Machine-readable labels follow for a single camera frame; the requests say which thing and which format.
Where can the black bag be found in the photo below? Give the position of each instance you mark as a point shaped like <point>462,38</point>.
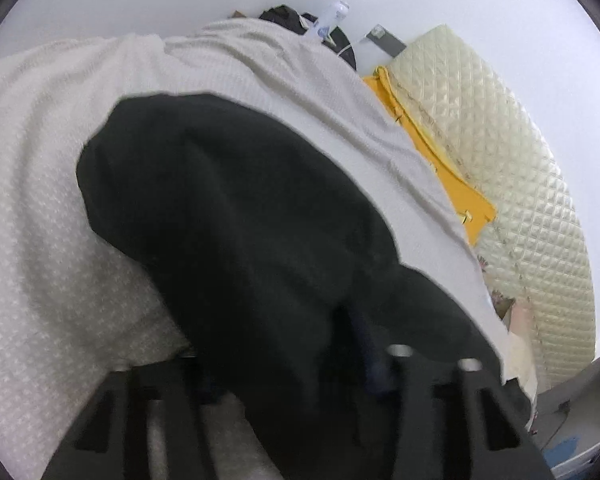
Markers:
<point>300,27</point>

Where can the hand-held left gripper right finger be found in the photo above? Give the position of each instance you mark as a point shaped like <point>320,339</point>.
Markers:
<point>420,410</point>

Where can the grey wall fixture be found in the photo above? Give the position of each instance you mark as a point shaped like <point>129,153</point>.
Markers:
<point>387,40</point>

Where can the yellow cloth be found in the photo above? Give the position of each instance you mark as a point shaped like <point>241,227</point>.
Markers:
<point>450,180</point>

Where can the cream quilted mattress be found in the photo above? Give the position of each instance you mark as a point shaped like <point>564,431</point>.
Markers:
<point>525,200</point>

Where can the white spray bottle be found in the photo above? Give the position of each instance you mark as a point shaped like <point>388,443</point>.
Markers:
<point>327,22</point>

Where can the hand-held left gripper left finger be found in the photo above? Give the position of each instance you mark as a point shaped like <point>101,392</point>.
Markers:
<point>167,410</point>

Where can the black garment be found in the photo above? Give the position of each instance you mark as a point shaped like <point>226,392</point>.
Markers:
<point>240,240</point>

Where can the white textured blanket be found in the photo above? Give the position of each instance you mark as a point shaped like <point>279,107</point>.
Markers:
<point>45,240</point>

